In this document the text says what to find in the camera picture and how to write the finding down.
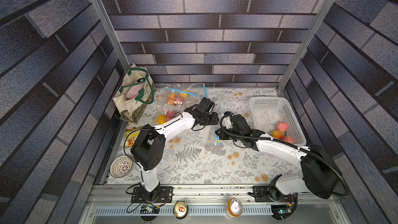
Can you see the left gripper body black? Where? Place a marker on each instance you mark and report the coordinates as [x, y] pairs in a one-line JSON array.
[[210, 118]]

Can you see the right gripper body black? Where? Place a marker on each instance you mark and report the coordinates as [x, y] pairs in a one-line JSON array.
[[235, 120]]

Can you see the yellow peach green leaf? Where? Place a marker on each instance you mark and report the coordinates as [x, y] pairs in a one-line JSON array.
[[184, 94]]

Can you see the pink peach with leaf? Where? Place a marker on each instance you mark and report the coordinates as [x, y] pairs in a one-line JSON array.
[[179, 100]]

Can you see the clear zip-top bag blue zipper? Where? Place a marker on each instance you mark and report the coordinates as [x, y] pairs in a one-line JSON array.
[[196, 91]]

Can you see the white plastic mesh basket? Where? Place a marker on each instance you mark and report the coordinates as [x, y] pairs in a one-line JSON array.
[[268, 111]]

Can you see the yellow peach top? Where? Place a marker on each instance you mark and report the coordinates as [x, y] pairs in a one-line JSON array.
[[161, 119]]

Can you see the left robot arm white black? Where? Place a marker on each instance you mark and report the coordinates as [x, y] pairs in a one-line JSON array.
[[148, 148]]

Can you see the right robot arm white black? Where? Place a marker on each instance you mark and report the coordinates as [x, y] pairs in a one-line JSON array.
[[318, 173]]

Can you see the wrinkled yellow red peach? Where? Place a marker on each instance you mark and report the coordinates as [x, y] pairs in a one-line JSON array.
[[277, 134]]

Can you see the large pink peach right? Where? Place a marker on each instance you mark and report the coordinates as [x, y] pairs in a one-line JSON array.
[[282, 127]]

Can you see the yellow snack packet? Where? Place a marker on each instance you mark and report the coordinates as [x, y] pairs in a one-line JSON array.
[[131, 135]]

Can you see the orange clear bottle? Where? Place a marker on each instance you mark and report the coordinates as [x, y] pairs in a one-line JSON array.
[[234, 208]]

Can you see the white round strainer bowl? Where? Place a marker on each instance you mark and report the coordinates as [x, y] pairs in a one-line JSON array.
[[121, 166]]

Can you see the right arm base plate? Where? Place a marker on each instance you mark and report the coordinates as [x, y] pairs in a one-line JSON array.
[[266, 194]]

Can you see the canvas tote bag green handles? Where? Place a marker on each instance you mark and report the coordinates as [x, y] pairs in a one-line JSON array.
[[135, 94]]

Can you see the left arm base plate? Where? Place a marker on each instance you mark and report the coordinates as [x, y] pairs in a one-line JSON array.
[[161, 194]]

